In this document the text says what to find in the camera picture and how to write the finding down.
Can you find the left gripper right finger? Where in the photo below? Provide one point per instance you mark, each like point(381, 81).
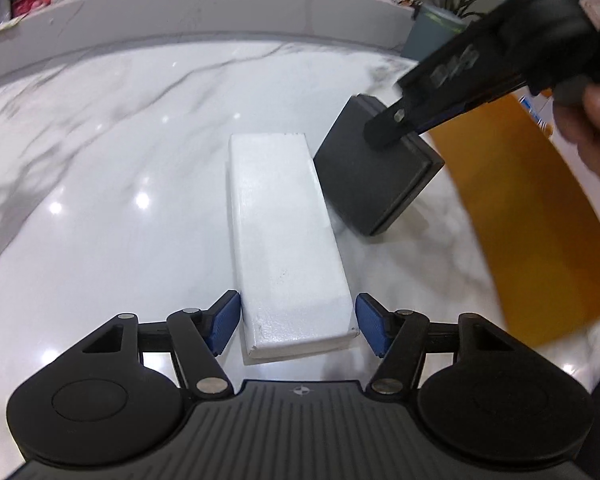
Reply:
point(399, 339)

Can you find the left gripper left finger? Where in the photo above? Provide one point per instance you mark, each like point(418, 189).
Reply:
point(197, 338)

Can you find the white long box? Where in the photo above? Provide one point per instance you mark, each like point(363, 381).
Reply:
point(295, 295)

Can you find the black square box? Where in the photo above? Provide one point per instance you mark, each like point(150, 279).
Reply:
point(370, 187)

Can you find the person right hand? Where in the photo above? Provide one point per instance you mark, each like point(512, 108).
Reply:
point(580, 125)

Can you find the orange storage box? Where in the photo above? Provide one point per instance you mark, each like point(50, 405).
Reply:
point(536, 228)

